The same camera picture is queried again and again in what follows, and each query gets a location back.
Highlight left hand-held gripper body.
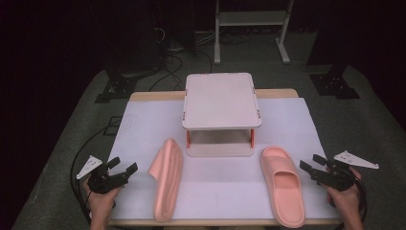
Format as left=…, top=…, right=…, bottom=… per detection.
left=76, top=155, right=130, bottom=195

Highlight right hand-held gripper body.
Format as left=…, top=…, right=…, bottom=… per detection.
left=310, top=150, right=380, bottom=193

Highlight pink slipper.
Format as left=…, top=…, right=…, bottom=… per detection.
left=147, top=137, right=185, bottom=223
left=259, top=146, right=305, bottom=229

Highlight white two-tier shoe rack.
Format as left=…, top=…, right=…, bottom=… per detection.
left=181, top=72, right=262, bottom=158

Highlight person's left hand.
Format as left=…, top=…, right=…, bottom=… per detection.
left=83, top=176, right=123, bottom=221

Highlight person's right hand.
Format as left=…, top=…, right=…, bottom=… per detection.
left=325, top=167, right=363, bottom=222

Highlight black stand base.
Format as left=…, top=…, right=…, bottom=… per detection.
left=94, top=63, right=161, bottom=104
left=308, top=63, right=362, bottom=100

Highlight wooden table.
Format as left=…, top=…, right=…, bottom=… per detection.
left=107, top=88, right=342, bottom=228

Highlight white table mat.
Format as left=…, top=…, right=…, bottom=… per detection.
left=108, top=97, right=336, bottom=221

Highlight white metal stand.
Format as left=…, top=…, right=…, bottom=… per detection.
left=214, top=0, right=295, bottom=65

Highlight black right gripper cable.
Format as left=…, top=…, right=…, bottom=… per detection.
left=338, top=176, right=369, bottom=230

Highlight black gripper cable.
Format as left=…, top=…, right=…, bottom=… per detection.
left=338, top=176, right=369, bottom=230
left=70, top=126, right=113, bottom=226

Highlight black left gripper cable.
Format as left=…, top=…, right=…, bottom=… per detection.
left=70, top=126, right=113, bottom=226

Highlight black floor cables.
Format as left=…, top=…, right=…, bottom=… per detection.
left=147, top=27, right=253, bottom=93

